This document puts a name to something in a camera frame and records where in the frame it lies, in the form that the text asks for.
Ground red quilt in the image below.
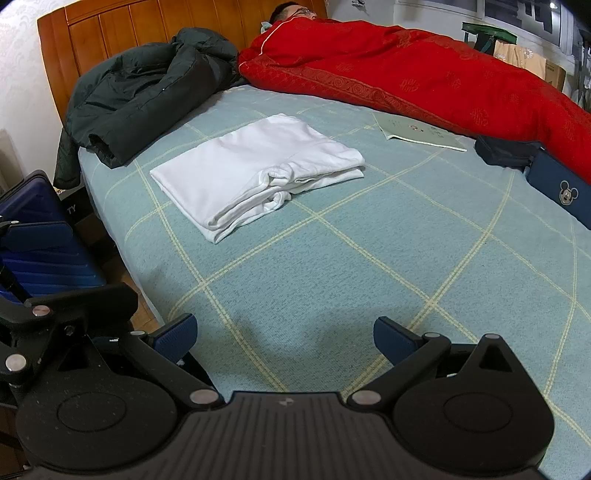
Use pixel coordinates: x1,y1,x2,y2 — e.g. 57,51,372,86
238,17,591,185

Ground pale green booklet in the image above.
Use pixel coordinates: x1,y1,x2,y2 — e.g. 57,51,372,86
373,112,468,152

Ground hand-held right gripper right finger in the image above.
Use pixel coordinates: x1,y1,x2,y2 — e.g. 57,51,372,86
346,316,515,409

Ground navy pouch with mouse print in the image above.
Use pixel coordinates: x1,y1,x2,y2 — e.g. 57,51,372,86
526,150,591,227

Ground green stool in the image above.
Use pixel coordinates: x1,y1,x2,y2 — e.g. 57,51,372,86
462,21,518,51

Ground dark green jacket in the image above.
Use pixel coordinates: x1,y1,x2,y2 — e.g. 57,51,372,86
53,28,241,189

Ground wooden headboard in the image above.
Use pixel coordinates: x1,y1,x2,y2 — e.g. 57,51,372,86
37,0,331,127

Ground white printed sweatshirt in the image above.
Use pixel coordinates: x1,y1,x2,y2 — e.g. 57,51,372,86
149,114,366,244

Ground cardboard boxes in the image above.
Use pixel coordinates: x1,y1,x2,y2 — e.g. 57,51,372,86
494,41,568,90

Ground blue suitcase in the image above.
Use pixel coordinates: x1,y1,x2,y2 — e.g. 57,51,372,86
0,170,109,301

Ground dark zip pouch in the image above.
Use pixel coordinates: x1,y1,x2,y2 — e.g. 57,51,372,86
475,135,548,172

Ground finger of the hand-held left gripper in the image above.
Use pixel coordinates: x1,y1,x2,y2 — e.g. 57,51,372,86
0,282,139,388

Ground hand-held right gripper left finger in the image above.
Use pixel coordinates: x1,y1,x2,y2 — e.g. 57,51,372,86
91,313,223,409

